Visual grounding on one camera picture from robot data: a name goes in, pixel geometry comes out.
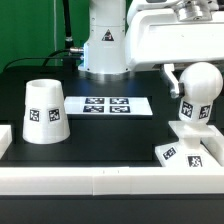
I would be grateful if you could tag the white front fence wall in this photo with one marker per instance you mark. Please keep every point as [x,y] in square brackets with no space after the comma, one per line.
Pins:
[110,181]

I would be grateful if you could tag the white lamp base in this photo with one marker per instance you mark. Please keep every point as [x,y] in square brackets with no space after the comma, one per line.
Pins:
[188,151]

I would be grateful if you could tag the white lamp shade cone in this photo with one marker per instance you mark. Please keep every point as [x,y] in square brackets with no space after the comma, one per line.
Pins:
[45,120]

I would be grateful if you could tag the white left fence wall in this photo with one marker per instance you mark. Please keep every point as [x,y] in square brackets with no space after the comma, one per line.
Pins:
[5,138]

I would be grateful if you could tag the white marker plate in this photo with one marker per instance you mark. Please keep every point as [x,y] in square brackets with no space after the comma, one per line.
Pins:
[83,105]

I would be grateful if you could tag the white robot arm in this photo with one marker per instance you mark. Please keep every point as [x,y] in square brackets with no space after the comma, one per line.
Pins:
[104,54]

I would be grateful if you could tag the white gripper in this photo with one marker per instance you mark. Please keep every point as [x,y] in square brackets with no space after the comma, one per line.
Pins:
[167,32]

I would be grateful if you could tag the white lamp bulb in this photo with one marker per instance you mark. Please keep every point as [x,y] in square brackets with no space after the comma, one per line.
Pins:
[203,83]

